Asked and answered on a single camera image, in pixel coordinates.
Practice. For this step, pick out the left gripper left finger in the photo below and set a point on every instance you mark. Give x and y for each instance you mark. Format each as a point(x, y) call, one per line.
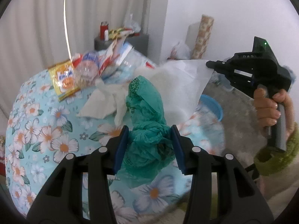
point(60, 199)

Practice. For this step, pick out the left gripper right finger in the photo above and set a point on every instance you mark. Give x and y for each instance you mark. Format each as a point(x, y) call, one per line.
point(221, 190)

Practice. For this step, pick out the white tissue paper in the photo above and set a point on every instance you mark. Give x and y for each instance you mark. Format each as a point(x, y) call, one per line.
point(179, 82)

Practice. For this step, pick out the green plastic bag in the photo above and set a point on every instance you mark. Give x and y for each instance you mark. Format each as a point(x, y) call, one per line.
point(149, 148)

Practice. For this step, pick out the red plastic wrapper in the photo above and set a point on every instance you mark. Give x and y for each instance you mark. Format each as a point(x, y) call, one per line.
point(150, 65)

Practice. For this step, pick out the yellow snack packet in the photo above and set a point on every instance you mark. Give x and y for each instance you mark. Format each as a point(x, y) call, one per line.
point(63, 80)

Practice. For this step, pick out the red white paper bag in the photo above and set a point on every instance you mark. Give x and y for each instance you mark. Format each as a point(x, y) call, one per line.
point(106, 59)

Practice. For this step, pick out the green fuzzy sleeve forearm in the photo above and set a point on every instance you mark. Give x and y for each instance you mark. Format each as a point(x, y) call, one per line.
point(269, 161)

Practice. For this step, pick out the person's right hand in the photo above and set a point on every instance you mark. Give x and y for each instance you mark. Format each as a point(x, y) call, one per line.
point(267, 109)

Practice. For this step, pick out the blue plastic waste basket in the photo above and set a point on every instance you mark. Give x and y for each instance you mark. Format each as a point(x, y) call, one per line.
point(213, 106)

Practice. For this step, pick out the rolled patterned mat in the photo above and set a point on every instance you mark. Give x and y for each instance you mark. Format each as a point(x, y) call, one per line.
point(203, 37)

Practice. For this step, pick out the floral blue quilt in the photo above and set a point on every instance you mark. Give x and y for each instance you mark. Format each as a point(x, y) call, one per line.
point(42, 130)

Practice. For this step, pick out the clear plastic bag on cabinet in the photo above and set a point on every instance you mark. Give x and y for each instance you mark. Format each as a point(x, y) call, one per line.
point(130, 23)

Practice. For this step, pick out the snack packets on cabinet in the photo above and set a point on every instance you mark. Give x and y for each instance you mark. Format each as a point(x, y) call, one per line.
point(119, 33)

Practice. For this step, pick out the small white bottle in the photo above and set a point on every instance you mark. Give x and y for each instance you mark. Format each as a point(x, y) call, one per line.
point(106, 35)

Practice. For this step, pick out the red thermos flask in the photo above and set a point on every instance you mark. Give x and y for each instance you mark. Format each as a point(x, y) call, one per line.
point(103, 28)

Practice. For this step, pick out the white curtain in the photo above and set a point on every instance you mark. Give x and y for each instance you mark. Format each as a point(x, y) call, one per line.
point(38, 33)

